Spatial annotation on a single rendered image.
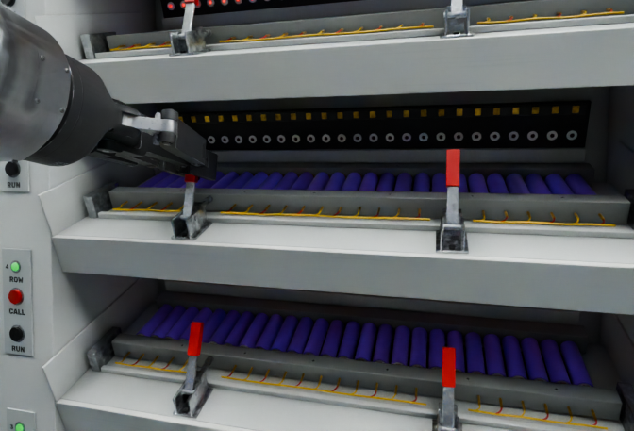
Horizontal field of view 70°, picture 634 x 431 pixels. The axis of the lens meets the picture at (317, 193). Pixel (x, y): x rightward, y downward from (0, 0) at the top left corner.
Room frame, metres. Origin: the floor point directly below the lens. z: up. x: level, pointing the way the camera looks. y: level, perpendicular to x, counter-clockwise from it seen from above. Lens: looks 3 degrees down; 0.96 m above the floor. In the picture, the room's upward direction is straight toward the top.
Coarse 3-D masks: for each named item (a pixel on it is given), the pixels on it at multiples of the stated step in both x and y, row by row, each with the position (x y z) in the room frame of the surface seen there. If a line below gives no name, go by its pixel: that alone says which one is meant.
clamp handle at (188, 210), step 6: (186, 174) 0.48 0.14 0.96; (186, 180) 0.48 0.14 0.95; (192, 180) 0.48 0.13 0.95; (186, 186) 0.48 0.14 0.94; (192, 186) 0.48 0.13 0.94; (186, 192) 0.48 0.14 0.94; (192, 192) 0.48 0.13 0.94; (186, 198) 0.48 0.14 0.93; (192, 198) 0.47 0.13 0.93; (186, 204) 0.47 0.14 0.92; (192, 204) 0.47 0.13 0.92; (186, 210) 0.47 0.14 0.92; (192, 210) 0.47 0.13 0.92
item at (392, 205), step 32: (128, 192) 0.55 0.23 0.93; (160, 192) 0.54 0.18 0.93; (224, 192) 0.52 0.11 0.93; (256, 192) 0.51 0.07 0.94; (288, 192) 0.50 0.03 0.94; (320, 192) 0.49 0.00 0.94; (352, 192) 0.49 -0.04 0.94; (384, 192) 0.48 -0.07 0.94; (416, 192) 0.47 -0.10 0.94; (480, 192) 0.46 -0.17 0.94; (576, 224) 0.41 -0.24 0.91; (608, 224) 0.40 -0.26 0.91
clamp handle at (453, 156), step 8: (448, 152) 0.42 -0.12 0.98; (456, 152) 0.42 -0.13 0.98; (448, 160) 0.42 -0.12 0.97; (456, 160) 0.42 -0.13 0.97; (448, 168) 0.42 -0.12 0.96; (456, 168) 0.42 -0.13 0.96; (448, 176) 0.41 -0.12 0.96; (456, 176) 0.41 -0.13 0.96; (448, 184) 0.41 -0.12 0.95; (456, 184) 0.41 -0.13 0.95; (448, 192) 0.41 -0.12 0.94; (456, 192) 0.41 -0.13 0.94; (448, 200) 0.41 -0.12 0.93; (456, 200) 0.41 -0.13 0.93; (448, 208) 0.41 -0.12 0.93; (456, 208) 0.41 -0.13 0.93; (448, 216) 0.41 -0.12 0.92; (456, 216) 0.41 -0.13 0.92; (456, 224) 0.40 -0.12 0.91
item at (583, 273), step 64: (64, 192) 0.51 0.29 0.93; (64, 256) 0.50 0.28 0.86; (128, 256) 0.48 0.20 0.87; (192, 256) 0.46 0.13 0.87; (256, 256) 0.44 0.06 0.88; (320, 256) 0.42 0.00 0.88; (384, 256) 0.40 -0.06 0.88; (448, 256) 0.39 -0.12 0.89; (512, 256) 0.38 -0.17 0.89; (576, 256) 0.38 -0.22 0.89
